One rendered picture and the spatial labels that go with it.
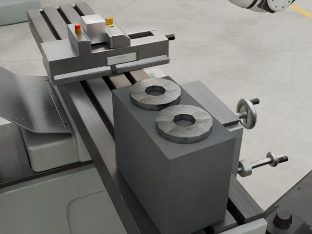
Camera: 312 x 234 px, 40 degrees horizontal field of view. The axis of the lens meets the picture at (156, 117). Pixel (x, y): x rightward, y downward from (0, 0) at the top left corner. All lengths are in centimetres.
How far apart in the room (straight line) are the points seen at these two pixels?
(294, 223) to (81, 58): 74
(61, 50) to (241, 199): 65
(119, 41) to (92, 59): 9
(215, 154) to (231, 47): 295
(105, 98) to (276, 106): 191
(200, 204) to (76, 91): 55
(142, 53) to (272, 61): 229
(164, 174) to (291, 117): 219
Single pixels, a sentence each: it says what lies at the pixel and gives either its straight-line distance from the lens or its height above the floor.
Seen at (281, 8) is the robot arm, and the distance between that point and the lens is 120.
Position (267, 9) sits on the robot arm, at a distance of 119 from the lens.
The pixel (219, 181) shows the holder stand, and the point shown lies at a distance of 71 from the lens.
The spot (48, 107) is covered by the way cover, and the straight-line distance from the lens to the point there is 122.
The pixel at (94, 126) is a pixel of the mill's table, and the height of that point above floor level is 94.
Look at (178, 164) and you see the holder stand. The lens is 63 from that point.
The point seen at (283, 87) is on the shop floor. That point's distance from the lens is 310.
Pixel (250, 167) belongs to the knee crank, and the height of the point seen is 54.
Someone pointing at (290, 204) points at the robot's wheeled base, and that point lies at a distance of 136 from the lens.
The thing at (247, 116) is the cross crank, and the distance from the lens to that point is 160.
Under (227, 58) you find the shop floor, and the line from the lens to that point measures 340.
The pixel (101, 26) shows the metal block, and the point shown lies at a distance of 119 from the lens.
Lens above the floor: 153
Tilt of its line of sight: 35 degrees down
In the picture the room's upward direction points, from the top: straight up
